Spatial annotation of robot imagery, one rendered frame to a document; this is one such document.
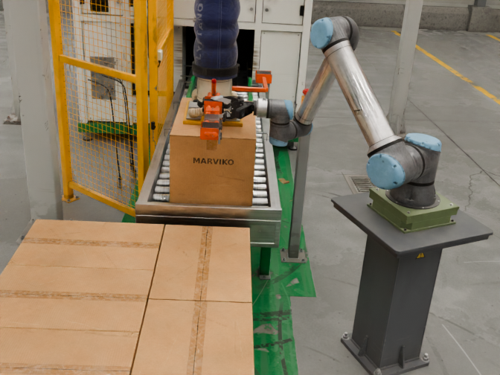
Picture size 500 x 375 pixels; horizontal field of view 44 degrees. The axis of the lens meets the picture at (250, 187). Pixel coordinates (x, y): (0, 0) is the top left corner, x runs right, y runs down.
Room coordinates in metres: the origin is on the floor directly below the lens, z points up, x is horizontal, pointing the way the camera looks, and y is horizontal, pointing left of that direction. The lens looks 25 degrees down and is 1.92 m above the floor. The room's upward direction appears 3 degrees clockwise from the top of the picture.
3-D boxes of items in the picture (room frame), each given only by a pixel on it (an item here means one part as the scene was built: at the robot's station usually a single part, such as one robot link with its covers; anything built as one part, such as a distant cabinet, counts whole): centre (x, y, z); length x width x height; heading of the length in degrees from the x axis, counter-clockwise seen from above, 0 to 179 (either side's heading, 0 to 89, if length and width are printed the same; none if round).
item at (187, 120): (2.96, 0.30, 0.97); 0.34 x 0.10 x 0.05; 3
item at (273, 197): (3.80, -0.09, 0.50); 2.31 x 0.05 x 0.19; 2
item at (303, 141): (3.21, -0.29, 0.50); 0.07 x 0.07 x 1.00; 2
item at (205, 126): (2.36, 0.18, 1.08); 0.08 x 0.07 x 0.05; 3
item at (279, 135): (2.73, -0.13, 0.96); 0.12 x 0.09 x 0.12; 133
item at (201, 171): (2.94, 0.19, 0.75); 0.60 x 0.40 x 0.40; 2
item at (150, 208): (2.61, 0.19, 0.58); 0.70 x 0.03 x 0.06; 92
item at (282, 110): (2.72, -0.12, 1.07); 0.12 x 0.09 x 0.10; 92
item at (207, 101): (2.71, 0.19, 1.08); 0.10 x 0.08 x 0.06; 93
